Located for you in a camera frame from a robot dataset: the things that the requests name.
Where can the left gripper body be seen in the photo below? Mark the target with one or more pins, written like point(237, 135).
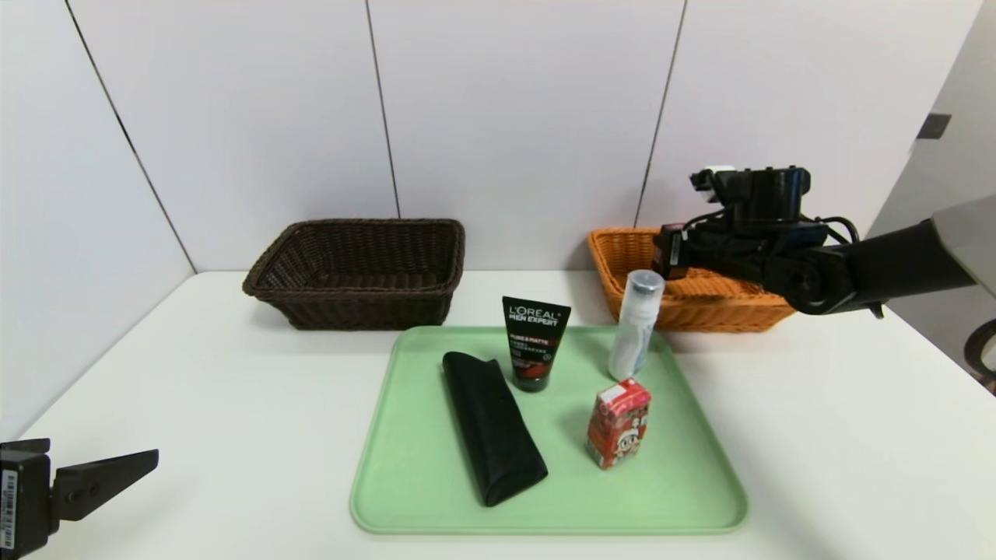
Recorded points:
point(19, 498)

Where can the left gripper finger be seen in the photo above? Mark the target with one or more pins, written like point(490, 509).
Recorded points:
point(93, 486)

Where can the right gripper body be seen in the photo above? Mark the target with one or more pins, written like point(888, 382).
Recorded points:
point(671, 250)

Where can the black face wash tube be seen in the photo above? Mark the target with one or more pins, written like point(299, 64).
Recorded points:
point(535, 342)

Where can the black glasses case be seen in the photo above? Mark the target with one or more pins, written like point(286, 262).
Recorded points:
point(494, 435)

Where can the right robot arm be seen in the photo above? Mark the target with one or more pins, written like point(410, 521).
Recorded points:
point(895, 264)

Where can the orange wicker basket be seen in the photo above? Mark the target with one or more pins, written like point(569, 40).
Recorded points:
point(700, 307)

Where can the dark brown wicker basket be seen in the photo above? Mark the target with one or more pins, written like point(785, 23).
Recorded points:
point(358, 311)

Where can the white bottle grey cap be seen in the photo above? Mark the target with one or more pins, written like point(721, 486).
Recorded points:
point(634, 334)

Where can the red milk drink carton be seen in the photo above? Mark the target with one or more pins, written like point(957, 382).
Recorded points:
point(616, 428)

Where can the light green plastic tray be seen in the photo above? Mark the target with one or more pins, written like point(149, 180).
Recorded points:
point(560, 498)

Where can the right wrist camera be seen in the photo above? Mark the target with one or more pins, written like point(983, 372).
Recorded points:
point(716, 173)

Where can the black wall fixture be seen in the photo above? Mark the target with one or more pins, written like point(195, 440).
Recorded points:
point(934, 127)

